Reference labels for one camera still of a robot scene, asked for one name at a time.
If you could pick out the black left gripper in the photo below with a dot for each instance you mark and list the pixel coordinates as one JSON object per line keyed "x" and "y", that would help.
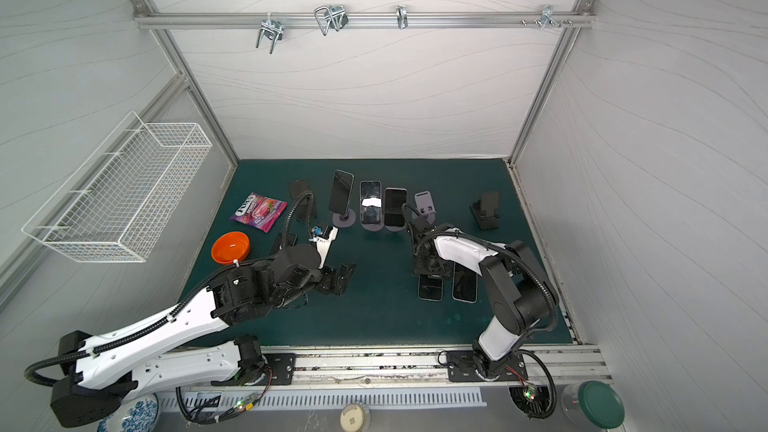
{"x": 328, "y": 287}

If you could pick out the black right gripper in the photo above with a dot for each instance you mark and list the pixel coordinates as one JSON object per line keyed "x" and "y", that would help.
{"x": 424, "y": 258}

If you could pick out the black folding phone stand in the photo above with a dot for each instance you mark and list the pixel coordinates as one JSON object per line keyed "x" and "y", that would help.
{"x": 305, "y": 209}

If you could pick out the black phone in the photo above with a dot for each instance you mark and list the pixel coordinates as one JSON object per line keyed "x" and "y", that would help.
{"x": 282, "y": 241}

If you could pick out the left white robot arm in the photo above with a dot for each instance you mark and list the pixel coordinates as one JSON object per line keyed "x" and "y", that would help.
{"x": 92, "y": 376}

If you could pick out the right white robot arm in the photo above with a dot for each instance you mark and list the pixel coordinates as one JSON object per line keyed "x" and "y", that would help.
{"x": 522, "y": 299}

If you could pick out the far right grey stand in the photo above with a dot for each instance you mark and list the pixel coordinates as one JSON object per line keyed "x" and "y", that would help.
{"x": 425, "y": 207}

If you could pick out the grey round stand base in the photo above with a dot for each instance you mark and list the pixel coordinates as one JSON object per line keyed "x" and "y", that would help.
{"x": 344, "y": 220}

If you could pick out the purple Fox's candy bag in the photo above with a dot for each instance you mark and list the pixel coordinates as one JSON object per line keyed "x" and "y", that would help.
{"x": 259, "y": 212}

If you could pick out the orange plastic bowl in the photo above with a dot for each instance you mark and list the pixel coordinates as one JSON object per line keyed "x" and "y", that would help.
{"x": 230, "y": 248}

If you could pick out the round white puck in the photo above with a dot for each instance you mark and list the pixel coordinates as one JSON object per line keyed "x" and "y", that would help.
{"x": 355, "y": 418}

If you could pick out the green lid jar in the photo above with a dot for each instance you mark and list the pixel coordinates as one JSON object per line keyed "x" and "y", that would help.
{"x": 593, "y": 405}

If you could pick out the blue white patterned plate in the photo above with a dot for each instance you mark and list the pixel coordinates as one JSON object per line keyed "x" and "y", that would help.
{"x": 139, "y": 415}

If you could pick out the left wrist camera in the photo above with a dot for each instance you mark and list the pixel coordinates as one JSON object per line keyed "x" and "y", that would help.
{"x": 322, "y": 237}

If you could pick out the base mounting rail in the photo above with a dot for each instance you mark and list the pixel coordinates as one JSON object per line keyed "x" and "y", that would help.
{"x": 411, "y": 366}

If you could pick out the white wire basket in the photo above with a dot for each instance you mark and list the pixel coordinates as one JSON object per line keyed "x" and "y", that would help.
{"x": 115, "y": 205}

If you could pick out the aluminium crossbar rail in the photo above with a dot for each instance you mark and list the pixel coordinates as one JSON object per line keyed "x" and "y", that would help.
{"x": 336, "y": 18}

